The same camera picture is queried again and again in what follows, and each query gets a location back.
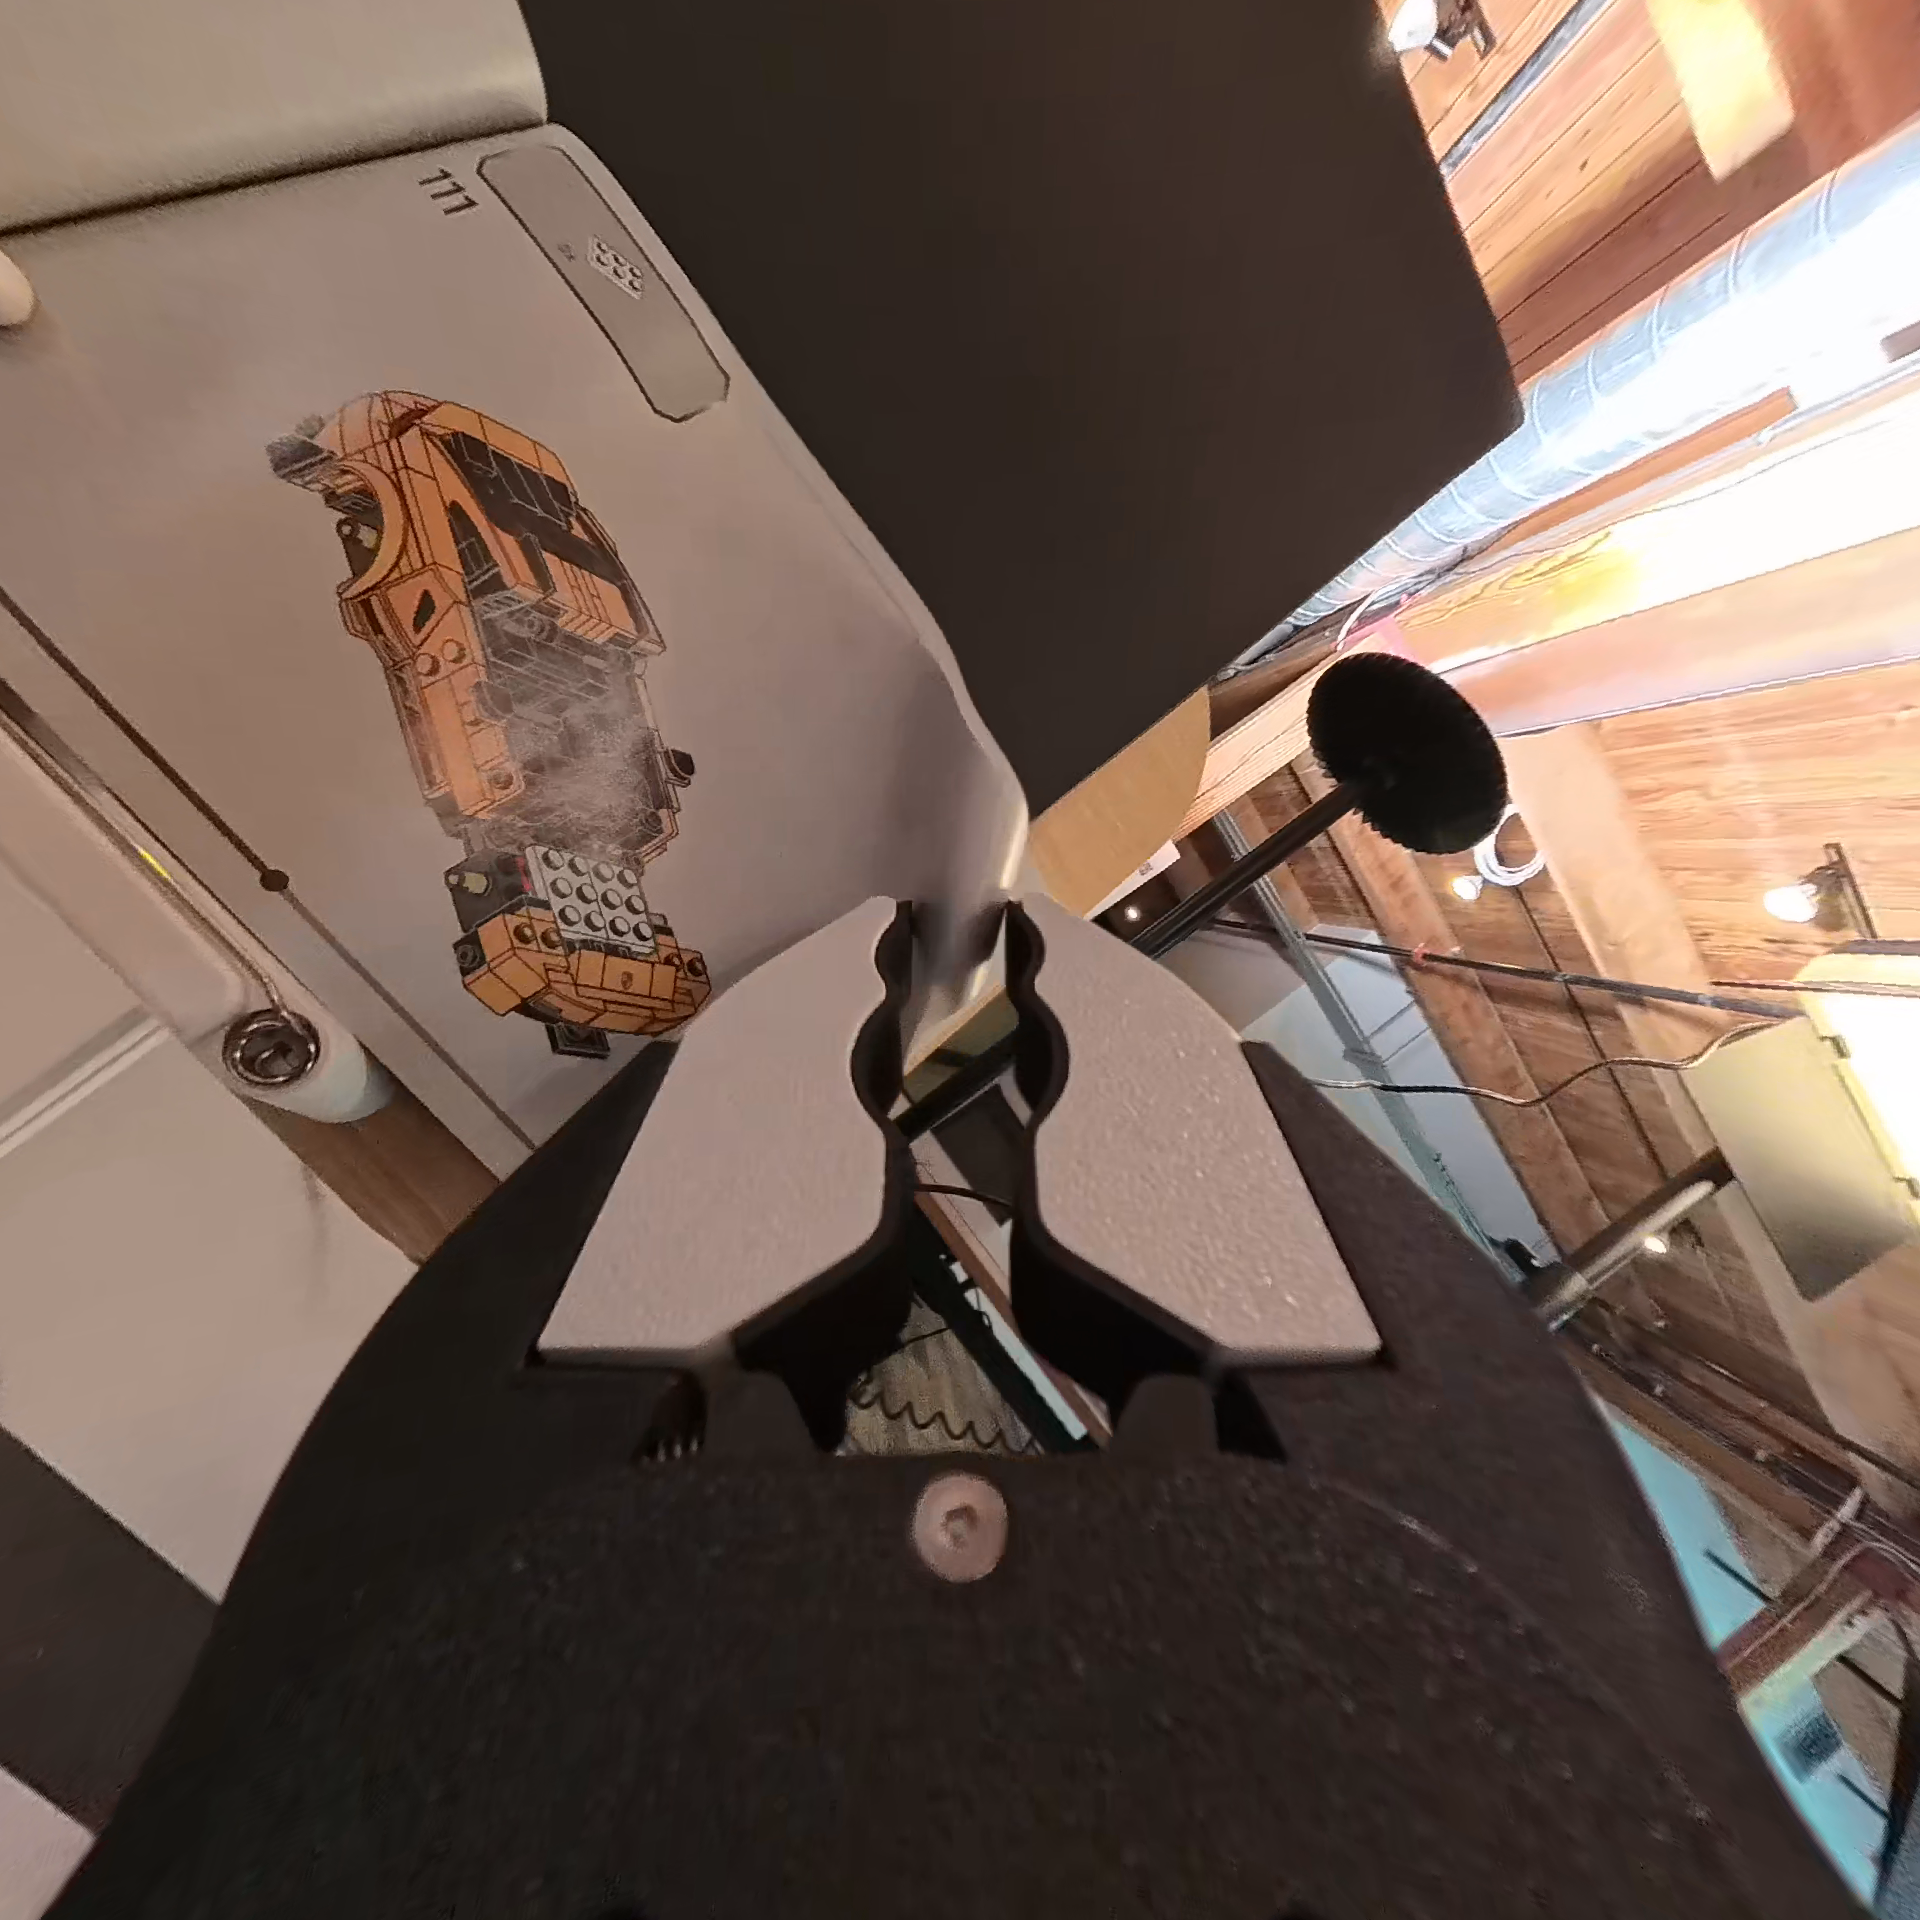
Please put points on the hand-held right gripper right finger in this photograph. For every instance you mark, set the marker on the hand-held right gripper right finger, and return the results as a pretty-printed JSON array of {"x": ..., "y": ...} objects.
[{"x": 1186, "y": 1185}]

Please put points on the white book stand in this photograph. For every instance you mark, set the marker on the white book stand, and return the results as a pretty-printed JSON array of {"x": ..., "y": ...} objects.
[{"x": 1050, "y": 300}]

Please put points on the ceiling spotlight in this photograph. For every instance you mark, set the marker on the ceiling spotlight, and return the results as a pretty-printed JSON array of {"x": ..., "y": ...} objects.
[{"x": 1792, "y": 901}]

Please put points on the silver ventilation duct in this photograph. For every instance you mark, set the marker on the silver ventilation duct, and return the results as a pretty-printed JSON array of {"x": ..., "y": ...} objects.
[{"x": 1650, "y": 375}]

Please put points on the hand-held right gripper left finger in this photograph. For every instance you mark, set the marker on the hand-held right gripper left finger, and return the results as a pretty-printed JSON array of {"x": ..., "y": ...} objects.
[{"x": 720, "y": 1170}]

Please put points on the open instruction booklet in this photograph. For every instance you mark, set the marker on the open instruction booklet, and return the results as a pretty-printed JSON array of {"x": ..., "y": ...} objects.
[{"x": 676, "y": 629}]

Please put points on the black metal pole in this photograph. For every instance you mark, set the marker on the black metal pole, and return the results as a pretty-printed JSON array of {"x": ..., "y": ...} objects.
[{"x": 1403, "y": 750}]

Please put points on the ceiling light panel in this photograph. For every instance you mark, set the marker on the ceiling light panel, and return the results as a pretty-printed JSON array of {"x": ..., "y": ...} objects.
[{"x": 1799, "y": 1140}]

